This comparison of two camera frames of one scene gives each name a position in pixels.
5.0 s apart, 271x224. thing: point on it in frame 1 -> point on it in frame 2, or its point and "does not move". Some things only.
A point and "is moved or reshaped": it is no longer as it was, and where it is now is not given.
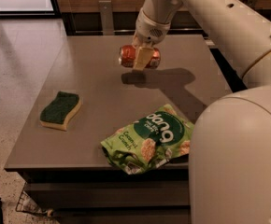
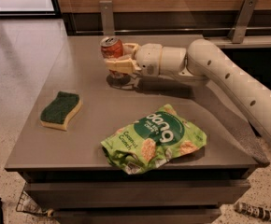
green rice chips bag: [164, 134] does not move
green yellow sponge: [55, 115] does not move
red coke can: [127, 56] is moved or reshaped
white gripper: [149, 29] -> [148, 59]
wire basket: [26, 203] does not move
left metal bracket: [106, 15] does not move
